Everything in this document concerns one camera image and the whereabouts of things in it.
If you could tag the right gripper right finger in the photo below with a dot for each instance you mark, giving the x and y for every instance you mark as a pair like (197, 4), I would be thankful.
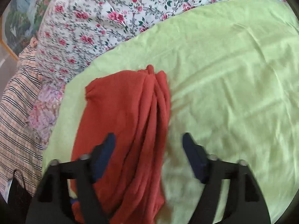
(231, 184)

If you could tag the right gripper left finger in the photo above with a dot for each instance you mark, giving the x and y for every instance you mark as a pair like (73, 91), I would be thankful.
(65, 184)

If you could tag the rust orange knit sweater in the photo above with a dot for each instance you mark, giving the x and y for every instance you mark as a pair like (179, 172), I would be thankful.
(135, 107)

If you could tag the plaid checked blanket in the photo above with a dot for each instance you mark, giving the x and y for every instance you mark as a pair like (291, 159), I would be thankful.
(19, 149)

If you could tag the pink purple floral pillow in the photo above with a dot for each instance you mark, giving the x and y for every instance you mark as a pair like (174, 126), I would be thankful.
(44, 113)

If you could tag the light green bed sheet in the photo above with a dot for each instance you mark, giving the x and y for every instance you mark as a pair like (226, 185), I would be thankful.
(232, 70)

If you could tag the gold framed painting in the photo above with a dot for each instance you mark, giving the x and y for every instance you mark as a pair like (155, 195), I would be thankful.
(20, 22)

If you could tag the white floral quilt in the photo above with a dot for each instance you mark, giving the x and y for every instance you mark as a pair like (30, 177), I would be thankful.
(75, 32)

